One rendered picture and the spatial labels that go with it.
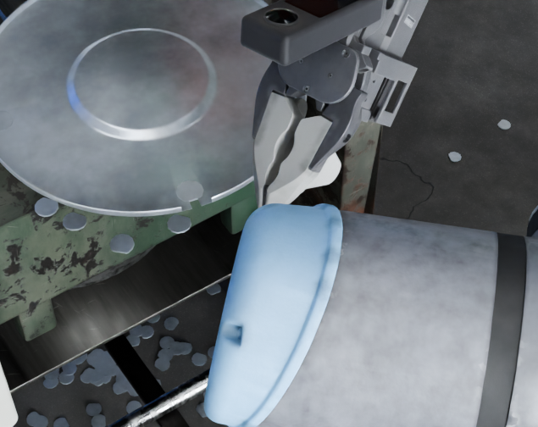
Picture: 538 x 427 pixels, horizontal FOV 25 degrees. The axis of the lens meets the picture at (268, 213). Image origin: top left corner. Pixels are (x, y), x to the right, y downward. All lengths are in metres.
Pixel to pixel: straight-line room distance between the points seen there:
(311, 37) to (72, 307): 0.72
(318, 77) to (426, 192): 1.10
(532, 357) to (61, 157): 0.57
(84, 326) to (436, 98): 0.90
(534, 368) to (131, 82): 0.60
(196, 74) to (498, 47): 1.25
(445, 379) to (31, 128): 0.58
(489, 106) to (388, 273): 1.61
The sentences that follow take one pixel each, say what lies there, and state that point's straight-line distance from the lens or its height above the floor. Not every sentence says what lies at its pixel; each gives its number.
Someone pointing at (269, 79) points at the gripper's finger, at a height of 0.87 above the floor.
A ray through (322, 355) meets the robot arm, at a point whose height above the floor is 1.08.
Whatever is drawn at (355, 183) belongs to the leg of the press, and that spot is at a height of 0.52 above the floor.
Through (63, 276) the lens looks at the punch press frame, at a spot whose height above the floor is 0.52.
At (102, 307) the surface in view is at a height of 0.31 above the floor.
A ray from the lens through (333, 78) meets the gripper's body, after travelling 0.94.
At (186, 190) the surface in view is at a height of 0.78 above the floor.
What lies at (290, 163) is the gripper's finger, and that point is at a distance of 0.95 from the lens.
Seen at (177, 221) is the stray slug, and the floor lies 0.65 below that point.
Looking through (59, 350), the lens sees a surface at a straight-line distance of 1.49.
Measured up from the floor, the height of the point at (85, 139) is 0.78.
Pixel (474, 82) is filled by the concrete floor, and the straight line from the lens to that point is 2.21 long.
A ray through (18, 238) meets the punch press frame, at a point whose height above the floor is 0.62.
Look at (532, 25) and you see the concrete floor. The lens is 2.33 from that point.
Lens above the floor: 1.56
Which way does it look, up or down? 52 degrees down
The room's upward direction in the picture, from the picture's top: straight up
